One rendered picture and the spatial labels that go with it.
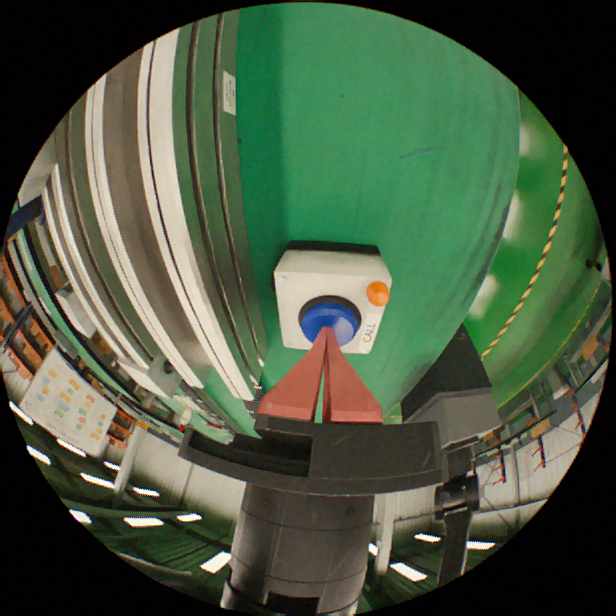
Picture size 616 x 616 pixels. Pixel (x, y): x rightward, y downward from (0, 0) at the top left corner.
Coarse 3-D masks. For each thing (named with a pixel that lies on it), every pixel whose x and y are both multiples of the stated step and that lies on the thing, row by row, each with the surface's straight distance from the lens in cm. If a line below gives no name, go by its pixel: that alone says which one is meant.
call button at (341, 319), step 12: (312, 312) 13; (324, 312) 13; (336, 312) 13; (348, 312) 13; (312, 324) 14; (324, 324) 13; (336, 324) 13; (348, 324) 13; (312, 336) 14; (336, 336) 14; (348, 336) 14
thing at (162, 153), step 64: (128, 64) 23; (192, 64) 16; (128, 128) 20; (192, 128) 14; (128, 192) 18; (192, 192) 13; (128, 256) 18; (192, 256) 12; (192, 320) 16; (256, 320) 23; (192, 384) 29; (256, 384) 26
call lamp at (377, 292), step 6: (372, 282) 13; (378, 282) 13; (372, 288) 13; (378, 288) 13; (384, 288) 13; (372, 294) 12; (378, 294) 12; (384, 294) 12; (372, 300) 13; (378, 300) 13; (384, 300) 13; (378, 306) 13
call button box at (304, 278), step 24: (288, 264) 14; (312, 264) 14; (336, 264) 14; (360, 264) 14; (384, 264) 15; (288, 288) 14; (312, 288) 13; (336, 288) 13; (360, 288) 13; (288, 312) 15; (360, 312) 15; (288, 336) 17; (360, 336) 16
